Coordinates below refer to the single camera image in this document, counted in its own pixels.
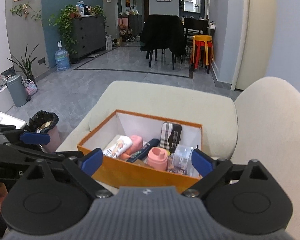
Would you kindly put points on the grey pedal bin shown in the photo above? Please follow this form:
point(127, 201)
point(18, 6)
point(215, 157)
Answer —
point(17, 90)

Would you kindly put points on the small potted ivy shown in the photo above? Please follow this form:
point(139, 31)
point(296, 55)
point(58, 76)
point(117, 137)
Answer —
point(97, 10)

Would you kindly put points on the wall ivy vine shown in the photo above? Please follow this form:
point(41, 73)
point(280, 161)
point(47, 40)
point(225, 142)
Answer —
point(25, 11)

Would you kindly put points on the beige sofa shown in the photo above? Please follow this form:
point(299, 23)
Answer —
point(165, 97)

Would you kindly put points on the plaid glasses case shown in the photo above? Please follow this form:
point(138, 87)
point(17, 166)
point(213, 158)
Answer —
point(170, 135)

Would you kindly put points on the grey drawer cabinet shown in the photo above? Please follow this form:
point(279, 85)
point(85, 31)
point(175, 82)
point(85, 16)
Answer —
point(88, 36)

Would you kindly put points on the woven pink basket bag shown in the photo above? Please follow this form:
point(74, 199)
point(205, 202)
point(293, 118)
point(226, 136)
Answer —
point(30, 87)

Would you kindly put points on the black wall socket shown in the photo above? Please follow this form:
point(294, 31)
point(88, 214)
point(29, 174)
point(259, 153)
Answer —
point(41, 60)

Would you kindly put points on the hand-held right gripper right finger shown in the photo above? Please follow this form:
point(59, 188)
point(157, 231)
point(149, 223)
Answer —
point(202, 162)

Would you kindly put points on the clear plastic cotton box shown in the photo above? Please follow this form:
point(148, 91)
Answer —
point(181, 157)

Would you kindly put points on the long-leaf potted plant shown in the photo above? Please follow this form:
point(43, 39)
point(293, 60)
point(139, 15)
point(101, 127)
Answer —
point(27, 63)

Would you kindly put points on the white hand cream tube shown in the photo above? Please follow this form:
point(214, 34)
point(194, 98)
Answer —
point(117, 146)

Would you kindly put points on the pink trash bin black bag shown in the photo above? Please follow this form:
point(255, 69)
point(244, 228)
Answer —
point(52, 135)

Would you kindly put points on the black dining chair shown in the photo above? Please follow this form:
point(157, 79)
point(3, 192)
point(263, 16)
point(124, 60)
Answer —
point(196, 27)

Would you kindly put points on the orange cardboard box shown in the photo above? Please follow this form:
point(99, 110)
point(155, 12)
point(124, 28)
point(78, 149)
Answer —
point(140, 177)

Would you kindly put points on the pink lidded cup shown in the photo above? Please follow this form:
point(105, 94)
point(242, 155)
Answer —
point(157, 158)

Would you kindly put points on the pink spray bottle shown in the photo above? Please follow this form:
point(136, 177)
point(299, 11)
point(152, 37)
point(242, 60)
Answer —
point(137, 142)

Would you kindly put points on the large trailing ivy plant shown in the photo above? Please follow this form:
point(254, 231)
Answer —
point(65, 25)

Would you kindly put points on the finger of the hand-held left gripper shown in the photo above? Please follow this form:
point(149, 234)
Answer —
point(35, 137)
point(52, 156)

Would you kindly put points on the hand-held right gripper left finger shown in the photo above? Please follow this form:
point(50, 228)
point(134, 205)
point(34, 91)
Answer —
point(92, 161)

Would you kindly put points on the dark shampoo bottle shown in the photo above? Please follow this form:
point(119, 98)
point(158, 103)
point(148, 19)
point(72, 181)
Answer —
point(145, 151)

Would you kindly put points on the orange plastic stool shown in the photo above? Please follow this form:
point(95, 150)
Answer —
point(202, 38)

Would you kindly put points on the red plastic stool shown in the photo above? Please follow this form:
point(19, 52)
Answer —
point(198, 55)

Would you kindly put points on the wall mirror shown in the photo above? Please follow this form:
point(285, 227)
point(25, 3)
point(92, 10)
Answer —
point(192, 2)

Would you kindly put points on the chair with black jacket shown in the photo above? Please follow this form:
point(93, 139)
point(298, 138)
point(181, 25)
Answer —
point(163, 37)

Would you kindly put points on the blue water jug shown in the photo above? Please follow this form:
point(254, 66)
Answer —
point(62, 58)

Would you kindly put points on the marble top table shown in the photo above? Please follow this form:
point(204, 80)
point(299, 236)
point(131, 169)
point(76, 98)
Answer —
point(5, 120)

